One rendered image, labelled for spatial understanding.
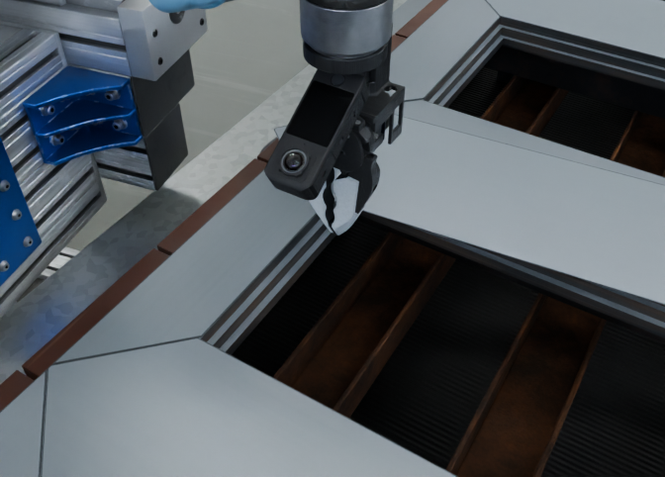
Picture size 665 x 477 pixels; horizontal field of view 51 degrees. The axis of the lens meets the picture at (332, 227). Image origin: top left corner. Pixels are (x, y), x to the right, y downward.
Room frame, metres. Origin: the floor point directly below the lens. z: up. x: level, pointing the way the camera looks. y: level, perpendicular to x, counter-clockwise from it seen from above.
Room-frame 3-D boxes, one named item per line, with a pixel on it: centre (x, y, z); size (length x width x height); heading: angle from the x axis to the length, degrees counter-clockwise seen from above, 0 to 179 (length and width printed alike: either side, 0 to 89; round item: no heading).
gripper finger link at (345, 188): (0.53, -0.03, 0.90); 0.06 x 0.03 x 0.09; 149
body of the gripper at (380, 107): (0.54, -0.01, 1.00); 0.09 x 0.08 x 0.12; 149
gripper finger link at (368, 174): (0.51, -0.02, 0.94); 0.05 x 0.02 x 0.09; 59
